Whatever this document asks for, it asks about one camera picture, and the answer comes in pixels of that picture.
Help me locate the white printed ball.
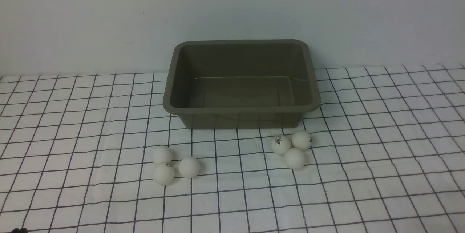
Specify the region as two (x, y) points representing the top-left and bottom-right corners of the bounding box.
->
(291, 130), (313, 150)
(270, 134), (292, 156)

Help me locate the olive green plastic bin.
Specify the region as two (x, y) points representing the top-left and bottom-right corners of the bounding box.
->
(163, 39), (321, 130)

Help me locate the white black-grid tablecloth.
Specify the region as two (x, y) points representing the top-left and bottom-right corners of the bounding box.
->
(0, 65), (465, 233)

